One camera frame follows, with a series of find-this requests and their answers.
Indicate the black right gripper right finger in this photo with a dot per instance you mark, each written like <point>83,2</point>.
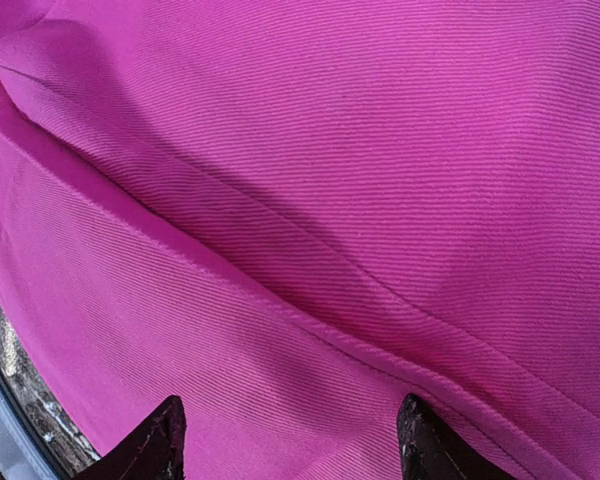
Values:
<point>431,450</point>

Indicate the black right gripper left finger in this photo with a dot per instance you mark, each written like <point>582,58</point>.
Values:
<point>154,450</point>

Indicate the pink trousers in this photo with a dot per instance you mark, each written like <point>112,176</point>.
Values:
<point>293,214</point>

